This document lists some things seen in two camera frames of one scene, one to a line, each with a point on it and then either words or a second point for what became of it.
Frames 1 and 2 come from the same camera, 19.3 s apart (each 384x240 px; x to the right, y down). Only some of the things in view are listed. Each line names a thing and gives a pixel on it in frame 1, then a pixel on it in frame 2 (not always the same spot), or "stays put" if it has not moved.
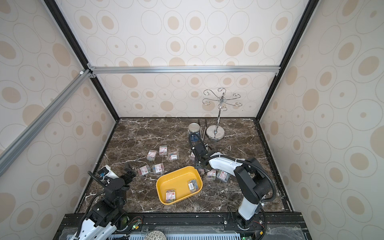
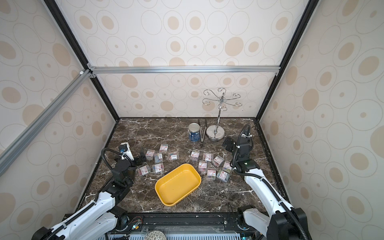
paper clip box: [211, 174] stays put
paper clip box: [158, 169] stays put
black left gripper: [128, 178] -> [139, 160]
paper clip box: [174, 155] stays put
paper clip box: [151, 155] stays put
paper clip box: [192, 157] stays put
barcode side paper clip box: [193, 186] -> [158, 158]
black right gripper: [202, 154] -> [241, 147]
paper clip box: [163, 150] stays put
